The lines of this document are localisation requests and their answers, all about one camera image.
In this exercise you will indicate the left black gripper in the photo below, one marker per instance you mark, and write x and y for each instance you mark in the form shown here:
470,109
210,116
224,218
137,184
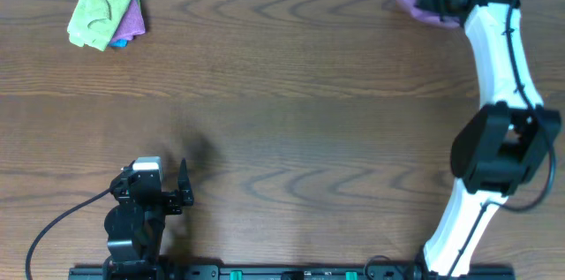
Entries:
160,200

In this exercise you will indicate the purple microfiber cloth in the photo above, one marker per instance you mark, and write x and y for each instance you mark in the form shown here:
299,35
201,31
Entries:
427,17

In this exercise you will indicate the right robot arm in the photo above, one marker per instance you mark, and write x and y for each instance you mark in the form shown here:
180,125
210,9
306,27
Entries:
504,158

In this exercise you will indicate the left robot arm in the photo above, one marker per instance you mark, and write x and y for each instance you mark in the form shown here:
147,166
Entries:
135,226

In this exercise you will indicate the blue folded cloth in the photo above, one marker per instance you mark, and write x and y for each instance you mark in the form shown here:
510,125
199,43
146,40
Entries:
121,43

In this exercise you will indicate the green folded cloth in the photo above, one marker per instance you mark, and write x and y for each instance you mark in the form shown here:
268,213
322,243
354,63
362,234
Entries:
94,22

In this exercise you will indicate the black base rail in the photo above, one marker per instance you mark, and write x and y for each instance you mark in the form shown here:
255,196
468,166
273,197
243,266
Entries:
379,271

